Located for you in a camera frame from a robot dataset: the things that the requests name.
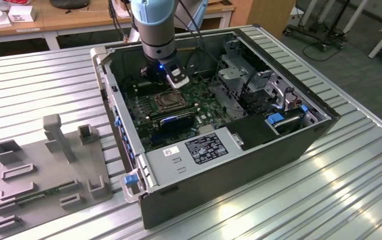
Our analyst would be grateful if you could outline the black wheeled stand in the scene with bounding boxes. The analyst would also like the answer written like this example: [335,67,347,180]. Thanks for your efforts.
[283,0,350,52]

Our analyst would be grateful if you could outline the grey power supply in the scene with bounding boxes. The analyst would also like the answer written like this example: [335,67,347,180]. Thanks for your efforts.
[143,127,246,187]

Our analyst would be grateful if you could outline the blue case latch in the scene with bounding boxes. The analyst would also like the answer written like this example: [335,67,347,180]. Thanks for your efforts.
[120,174,139,187]

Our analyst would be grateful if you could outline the black round base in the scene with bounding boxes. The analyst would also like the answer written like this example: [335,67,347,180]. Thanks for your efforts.
[50,0,91,8]

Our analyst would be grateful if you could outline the white cardboard box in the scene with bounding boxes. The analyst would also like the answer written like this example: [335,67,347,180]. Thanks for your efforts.
[7,6,38,23]

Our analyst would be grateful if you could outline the silver disk bay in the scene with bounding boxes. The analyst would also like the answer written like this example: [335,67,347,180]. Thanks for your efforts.
[263,71,322,128]

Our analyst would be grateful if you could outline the grey parts rack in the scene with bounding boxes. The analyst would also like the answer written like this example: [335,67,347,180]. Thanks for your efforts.
[0,113,115,238]

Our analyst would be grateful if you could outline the white desk frame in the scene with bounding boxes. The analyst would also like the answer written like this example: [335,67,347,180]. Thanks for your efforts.
[342,0,382,59]

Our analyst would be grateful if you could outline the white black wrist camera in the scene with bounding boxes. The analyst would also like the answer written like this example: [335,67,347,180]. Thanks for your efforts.
[162,61,191,89]

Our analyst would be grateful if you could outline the small silver chipset heatsink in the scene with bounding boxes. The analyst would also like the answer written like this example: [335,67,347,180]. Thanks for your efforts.
[198,124,218,134]

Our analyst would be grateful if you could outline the green RAM stick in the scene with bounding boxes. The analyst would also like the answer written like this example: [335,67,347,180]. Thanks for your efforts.
[15,183,79,205]

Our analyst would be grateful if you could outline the silver topped CPU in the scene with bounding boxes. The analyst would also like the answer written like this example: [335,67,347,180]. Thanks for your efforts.
[160,93,180,105]

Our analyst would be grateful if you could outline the wooden cabinet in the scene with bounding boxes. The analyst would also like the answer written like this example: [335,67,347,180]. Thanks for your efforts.
[247,0,295,38]

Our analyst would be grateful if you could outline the green motherboard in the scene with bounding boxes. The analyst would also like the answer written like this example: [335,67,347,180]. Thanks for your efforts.
[123,74,234,154]

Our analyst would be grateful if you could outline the wooden desk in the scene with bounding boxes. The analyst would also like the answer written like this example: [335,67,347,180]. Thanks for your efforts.
[0,0,238,50]

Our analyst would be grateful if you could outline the silver perforated drive cage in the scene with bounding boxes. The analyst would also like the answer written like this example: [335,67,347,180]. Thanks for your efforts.
[215,39,281,113]

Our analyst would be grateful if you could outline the pale blue teach pendant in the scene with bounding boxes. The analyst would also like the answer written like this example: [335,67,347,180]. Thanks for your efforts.
[187,0,210,31]

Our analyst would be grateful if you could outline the black graphics card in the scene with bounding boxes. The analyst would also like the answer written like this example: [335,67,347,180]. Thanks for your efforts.
[158,111,197,134]

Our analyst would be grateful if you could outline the black looped wire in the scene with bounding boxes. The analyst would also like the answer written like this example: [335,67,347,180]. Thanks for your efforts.
[210,76,247,113]

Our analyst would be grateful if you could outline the blue slot retainer bar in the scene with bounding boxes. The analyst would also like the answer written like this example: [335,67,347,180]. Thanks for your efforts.
[112,117,136,163]

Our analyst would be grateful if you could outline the CPU socket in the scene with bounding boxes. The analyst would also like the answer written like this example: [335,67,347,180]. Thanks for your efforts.
[151,89,190,113]

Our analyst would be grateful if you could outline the black grey PC case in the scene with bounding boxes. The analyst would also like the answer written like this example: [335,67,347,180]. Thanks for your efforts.
[90,23,342,230]

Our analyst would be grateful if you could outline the blue drive carrier latch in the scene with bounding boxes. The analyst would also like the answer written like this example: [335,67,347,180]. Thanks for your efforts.
[266,112,285,125]

